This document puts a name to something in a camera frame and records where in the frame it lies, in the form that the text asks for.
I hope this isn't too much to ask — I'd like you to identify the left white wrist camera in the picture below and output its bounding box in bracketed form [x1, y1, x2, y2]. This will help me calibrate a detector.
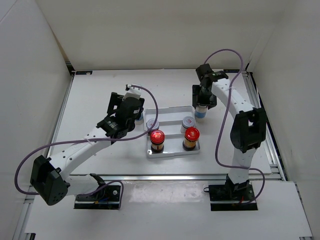
[122, 84, 142, 101]

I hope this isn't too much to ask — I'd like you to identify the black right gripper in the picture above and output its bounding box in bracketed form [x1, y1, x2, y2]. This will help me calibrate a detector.
[192, 84, 218, 110]

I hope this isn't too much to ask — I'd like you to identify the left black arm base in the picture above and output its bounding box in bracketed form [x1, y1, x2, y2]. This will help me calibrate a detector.
[73, 173, 124, 210]

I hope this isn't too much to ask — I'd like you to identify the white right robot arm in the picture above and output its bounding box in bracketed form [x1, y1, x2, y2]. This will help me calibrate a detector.
[192, 63, 267, 200]

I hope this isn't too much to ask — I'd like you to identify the red lid dark bottle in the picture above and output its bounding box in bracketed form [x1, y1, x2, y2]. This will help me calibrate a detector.
[150, 130, 165, 153]

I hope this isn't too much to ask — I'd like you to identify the red lid amber bottle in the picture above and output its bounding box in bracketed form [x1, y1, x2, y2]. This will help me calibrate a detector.
[182, 127, 200, 151]

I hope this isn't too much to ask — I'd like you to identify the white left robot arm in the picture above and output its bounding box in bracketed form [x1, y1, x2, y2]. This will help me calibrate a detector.
[30, 88, 145, 206]

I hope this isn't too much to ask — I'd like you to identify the purple cable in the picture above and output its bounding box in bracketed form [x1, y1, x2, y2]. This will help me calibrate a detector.
[14, 84, 160, 196]
[203, 48, 266, 205]

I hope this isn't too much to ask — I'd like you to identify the blue label spice jar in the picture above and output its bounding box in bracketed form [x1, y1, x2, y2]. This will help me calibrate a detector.
[135, 113, 144, 125]
[194, 104, 208, 123]

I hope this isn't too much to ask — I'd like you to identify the white divided tray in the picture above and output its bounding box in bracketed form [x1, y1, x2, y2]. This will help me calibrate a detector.
[143, 106, 201, 158]

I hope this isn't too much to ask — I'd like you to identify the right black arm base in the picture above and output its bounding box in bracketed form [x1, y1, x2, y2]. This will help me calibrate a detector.
[203, 184, 258, 212]

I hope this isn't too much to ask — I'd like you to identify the grey lid small jar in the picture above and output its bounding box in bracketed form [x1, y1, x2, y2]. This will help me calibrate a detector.
[180, 116, 196, 134]
[146, 118, 160, 136]

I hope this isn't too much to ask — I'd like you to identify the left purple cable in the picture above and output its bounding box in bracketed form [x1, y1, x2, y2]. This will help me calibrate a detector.
[14, 84, 160, 196]

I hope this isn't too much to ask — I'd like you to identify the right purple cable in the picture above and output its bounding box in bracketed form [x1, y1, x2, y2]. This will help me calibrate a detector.
[203, 48, 266, 205]

